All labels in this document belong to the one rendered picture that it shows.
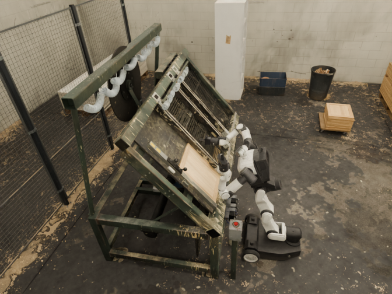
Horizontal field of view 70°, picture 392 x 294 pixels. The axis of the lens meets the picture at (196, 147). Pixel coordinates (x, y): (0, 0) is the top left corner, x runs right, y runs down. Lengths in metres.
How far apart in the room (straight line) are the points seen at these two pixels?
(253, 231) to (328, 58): 5.28
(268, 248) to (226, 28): 4.32
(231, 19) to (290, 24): 1.87
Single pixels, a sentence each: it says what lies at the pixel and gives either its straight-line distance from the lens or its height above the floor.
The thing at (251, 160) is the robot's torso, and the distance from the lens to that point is 2.73.
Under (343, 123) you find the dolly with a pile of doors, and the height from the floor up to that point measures 0.28.
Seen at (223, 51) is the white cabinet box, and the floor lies 1.13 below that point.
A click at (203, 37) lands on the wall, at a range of 7.84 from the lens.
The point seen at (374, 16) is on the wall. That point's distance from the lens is 7.72.
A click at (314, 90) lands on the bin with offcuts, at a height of 0.22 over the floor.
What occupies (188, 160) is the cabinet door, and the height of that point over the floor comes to 1.27.
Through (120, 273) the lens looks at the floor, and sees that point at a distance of 3.70.
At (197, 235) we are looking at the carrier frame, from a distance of 2.89.
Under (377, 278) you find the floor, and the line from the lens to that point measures 3.94.
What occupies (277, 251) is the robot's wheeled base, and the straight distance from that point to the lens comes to 3.56.
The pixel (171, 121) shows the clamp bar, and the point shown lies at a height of 1.58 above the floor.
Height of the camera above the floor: 3.10
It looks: 37 degrees down
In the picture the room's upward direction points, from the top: 4 degrees counter-clockwise
